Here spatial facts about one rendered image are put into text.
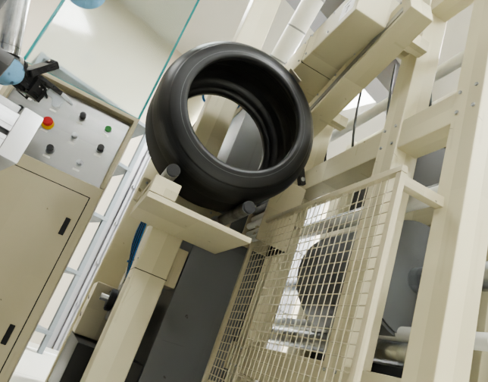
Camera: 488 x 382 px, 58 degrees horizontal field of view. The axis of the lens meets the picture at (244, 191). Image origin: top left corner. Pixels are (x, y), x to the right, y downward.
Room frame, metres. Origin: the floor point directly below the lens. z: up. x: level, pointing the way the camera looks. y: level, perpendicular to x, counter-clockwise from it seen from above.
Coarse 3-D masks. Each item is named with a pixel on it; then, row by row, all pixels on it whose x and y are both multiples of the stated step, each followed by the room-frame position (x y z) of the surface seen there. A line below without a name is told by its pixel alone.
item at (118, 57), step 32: (64, 0) 1.71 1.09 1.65; (128, 0) 1.78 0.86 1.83; (160, 0) 1.82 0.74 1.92; (192, 0) 1.86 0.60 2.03; (64, 32) 1.73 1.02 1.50; (96, 32) 1.77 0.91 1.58; (128, 32) 1.80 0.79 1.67; (160, 32) 1.84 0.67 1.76; (32, 64) 1.72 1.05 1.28; (64, 64) 1.75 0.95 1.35; (96, 64) 1.79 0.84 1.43; (128, 64) 1.82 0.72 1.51; (160, 64) 1.86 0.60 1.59; (96, 96) 1.81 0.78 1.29; (128, 96) 1.84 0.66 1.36
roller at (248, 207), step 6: (246, 204) 1.38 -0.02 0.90; (252, 204) 1.39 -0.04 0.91; (234, 210) 1.46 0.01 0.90; (240, 210) 1.41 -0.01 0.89; (246, 210) 1.39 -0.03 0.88; (252, 210) 1.39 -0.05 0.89; (222, 216) 1.58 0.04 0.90; (228, 216) 1.53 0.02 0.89; (234, 216) 1.48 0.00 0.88; (240, 216) 1.45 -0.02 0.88; (222, 222) 1.60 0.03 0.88; (228, 222) 1.57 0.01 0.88
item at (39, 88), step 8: (24, 64) 1.29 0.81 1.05; (24, 80) 1.34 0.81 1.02; (32, 80) 1.35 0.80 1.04; (40, 80) 1.36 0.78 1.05; (16, 88) 1.36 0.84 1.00; (24, 88) 1.36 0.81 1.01; (32, 88) 1.35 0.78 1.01; (40, 88) 1.37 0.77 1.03; (24, 96) 1.41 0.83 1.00; (32, 96) 1.37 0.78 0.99; (40, 96) 1.39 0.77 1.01
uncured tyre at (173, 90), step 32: (192, 64) 1.25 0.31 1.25; (224, 64) 1.46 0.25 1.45; (256, 64) 1.32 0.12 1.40; (160, 96) 1.27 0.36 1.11; (192, 96) 1.56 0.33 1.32; (224, 96) 1.60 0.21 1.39; (256, 96) 1.59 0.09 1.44; (288, 96) 1.47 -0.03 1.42; (160, 128) 1.30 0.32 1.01; (192, 128) 1.27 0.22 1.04; (288, 128) 1.57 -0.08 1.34; (160, 160) 1.41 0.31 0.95; (192, 160) 1.30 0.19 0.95; (288, 160) 1.37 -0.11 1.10; (192, 192) 1.43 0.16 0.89; (224, 192) 1.36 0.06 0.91; (256, 192) 1.38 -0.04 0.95
